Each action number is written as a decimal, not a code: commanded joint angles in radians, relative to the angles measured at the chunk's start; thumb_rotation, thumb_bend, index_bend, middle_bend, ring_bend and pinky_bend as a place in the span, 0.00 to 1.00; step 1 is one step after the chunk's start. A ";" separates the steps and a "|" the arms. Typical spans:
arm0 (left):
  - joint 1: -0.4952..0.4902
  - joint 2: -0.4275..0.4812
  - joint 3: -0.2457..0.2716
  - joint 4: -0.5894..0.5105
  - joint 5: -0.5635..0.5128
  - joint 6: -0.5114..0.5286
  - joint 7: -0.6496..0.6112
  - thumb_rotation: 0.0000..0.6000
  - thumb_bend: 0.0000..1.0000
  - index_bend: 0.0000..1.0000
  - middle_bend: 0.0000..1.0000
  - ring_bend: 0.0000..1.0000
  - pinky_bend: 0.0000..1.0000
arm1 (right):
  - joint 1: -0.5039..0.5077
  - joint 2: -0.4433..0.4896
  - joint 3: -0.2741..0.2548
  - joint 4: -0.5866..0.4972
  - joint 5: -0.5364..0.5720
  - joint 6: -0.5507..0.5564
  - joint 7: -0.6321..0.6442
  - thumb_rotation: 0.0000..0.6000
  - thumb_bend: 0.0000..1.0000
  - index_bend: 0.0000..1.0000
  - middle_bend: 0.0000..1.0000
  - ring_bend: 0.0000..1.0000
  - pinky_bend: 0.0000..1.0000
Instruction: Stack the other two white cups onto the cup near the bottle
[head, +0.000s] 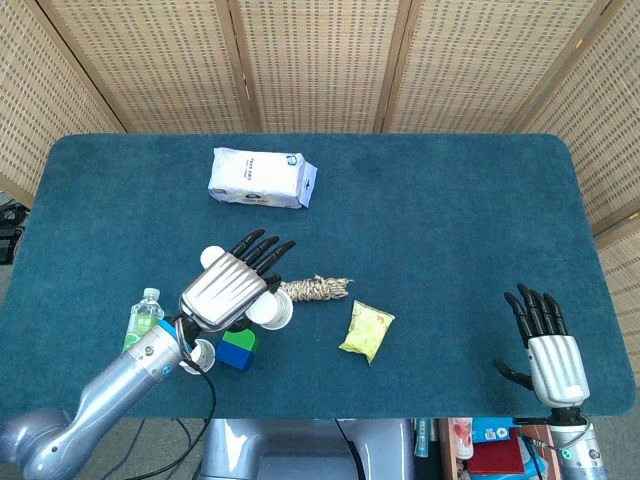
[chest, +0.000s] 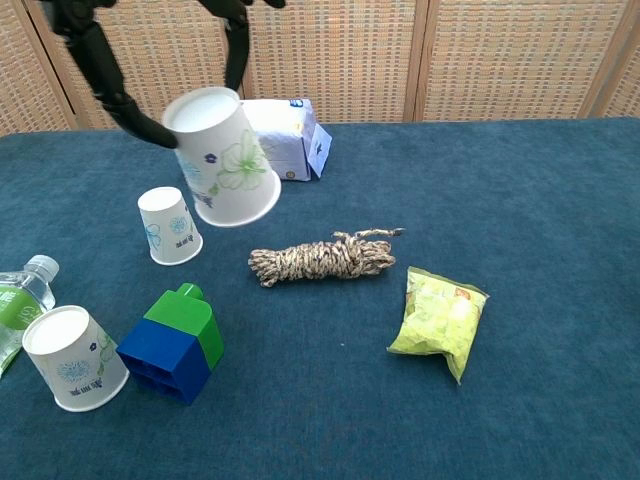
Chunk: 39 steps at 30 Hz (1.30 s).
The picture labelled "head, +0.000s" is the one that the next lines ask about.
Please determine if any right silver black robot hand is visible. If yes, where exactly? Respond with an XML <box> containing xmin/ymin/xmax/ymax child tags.
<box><xmin>493</xmin><ymin>283</ymin><xmax>591</xmax><ymax>407</ymax></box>

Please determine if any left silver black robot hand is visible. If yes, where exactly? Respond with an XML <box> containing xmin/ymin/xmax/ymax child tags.
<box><xmin>178</xmin><ymin>228</ymin><xmax>297</xmax><ymax>334</ymax></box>

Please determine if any white paper cup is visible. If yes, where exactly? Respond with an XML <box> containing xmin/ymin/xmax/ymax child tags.
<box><xmin>178</xmin><ymin>338</ymin><xmax>217</xmax><ymax>375</ymax></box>
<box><xmin>244</xmin><ymin>290</ymin><xmax>294</xmax><ymax>331</ymax></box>
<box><xmin>199</xmin><ymin>245</ymin><xmax>226</xmax><ymax>271</ymax></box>

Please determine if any blue toy block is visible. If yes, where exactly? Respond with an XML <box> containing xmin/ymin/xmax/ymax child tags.
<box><xmin>215</xmin><ymin>340</ymin><xmax>257</xmax><ymax>374</ymax></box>

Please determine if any clear water bottle green label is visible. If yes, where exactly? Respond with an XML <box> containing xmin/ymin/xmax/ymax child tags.
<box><xmin>122</xmin><ymin>287</ymin><xmax>166</xmax><ymax>354</ymax></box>

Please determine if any blue box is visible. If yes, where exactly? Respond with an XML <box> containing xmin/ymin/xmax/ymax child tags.
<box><xmin>472</xmin><ymin>417</ymin><xmax>516</xmax><ymax>444</ymax></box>

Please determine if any red book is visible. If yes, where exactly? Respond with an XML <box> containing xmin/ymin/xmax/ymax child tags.
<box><xmin>467</xmin><ymin>429</ymin><xmax>529</xmax><ymax>476</ymax></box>

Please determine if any white red package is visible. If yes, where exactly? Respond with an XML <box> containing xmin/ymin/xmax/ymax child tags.
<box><xmin>447</xmin><ymin>418</ymin><xmax>474</xmax><ymax>459</ymax></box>

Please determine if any white tissue pack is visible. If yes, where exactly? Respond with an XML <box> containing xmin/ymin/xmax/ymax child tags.
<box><xmin>207</xmin><ymin>146</ymin><xmax>319</xmax><ymax>210</ymax></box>

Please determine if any yellow snack bag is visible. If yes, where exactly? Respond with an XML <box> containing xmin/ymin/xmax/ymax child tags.
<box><xmin>338</xmin><ymin>299</ymin><xmax>396</xmax><ymax>366</ymax></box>

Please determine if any grey robot torso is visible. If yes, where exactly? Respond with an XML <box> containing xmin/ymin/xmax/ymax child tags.
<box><xmin>199</xmin><ymin>417</ymin><xmax>416</xmax><ymax>480</ymax></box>

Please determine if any teal table carpet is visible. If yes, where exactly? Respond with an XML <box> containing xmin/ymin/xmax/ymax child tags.
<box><xmin>0</xmin><ymin>132</ymin><xmax>638</xmax><ymax>420</ymax></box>

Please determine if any black floor equipment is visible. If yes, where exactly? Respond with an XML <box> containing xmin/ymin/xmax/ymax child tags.
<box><xmin>0</xmin><ymin>199</ymin><xmax>26</xmax><ymax>264</ymax></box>

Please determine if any woven folding screen panel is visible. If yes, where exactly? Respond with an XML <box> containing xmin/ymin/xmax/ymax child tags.
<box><xmin>519</xmin><ymin>0</ymin><xmax>640</xmax><ymax>361</ymax></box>
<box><xmin>382</xmin><ymin>0</ymin><xmax>626</xmax><ymax>134</ymax></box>
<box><xmin>227</xmin><ymin>0</ymin><xmax>414</xmax><ymax>134</ymax></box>
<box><xmin>0</xmin><ymin>0</ymin><xmax>126</xmax><ymax>206</ymax></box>
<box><xmin>37</xmin><ymin>0</ymin><xmax>261</xmax><ymax>134</ymax></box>

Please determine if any coiled beige rope bundle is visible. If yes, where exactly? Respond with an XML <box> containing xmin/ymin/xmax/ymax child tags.
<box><xmin>278</xmin><ymin>273</ymin><xmax>357</xmax><ymax>305</ymax></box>

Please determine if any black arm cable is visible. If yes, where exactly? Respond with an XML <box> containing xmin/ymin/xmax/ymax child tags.
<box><xmin>132</xmin><ymin>344</ymin><xmax>219</xmax><ymax>480</ymax></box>

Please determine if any blue floor cable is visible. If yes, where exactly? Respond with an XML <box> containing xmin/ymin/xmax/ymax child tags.
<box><xmin>127</xmin><ymin>418</ymin><xmax>147</xmax><ymax>459</ymax></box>

